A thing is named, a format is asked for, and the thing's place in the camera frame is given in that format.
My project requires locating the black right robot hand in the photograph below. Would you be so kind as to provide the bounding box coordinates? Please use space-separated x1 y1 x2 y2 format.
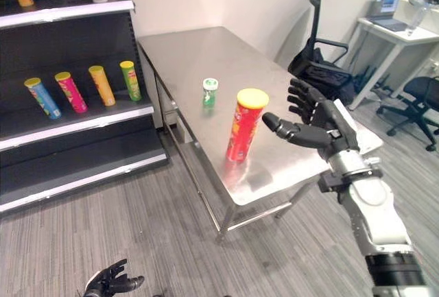
261 77 360 158

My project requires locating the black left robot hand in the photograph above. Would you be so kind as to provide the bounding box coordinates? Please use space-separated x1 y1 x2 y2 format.
83 259 145 297

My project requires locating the black backpack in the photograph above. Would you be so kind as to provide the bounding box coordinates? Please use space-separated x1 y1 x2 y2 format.
287 47 355 106

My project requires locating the red chips can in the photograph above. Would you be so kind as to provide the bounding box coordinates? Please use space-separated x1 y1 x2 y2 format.
225 88 270 163

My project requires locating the black tilted office chair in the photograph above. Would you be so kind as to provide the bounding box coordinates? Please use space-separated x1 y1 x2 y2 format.
287 0 355 103

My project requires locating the stainless steel table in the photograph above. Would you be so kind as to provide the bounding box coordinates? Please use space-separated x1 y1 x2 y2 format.
137 25 384 243

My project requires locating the black swivel office chair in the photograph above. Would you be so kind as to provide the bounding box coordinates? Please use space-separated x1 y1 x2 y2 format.
376 75 439 152

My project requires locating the white desk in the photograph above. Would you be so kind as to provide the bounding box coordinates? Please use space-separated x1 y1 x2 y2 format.
347 16 439 111

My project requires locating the small green lidded jar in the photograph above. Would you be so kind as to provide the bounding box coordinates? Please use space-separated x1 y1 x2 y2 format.
202 78 220 108

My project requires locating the grey laptop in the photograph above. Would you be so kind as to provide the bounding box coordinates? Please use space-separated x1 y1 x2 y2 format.
365 0 407 32

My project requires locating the clear plastic water bottle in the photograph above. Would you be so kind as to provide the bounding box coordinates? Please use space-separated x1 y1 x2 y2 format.
406 0 427 36

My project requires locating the green chips can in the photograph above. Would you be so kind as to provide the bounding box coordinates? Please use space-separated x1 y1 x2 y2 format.
119 60 142 102

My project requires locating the pink chips can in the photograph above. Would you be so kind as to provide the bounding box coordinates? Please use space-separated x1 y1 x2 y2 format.
54 71 88 114

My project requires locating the blue chips can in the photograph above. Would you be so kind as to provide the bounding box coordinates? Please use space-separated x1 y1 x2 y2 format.
23 77 62 120

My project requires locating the orange chips can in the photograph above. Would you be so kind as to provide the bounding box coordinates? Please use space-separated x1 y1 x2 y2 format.
88 65 117 107

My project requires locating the black store shelf unit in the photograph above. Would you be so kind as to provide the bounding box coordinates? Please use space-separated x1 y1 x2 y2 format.
0 0 170 214

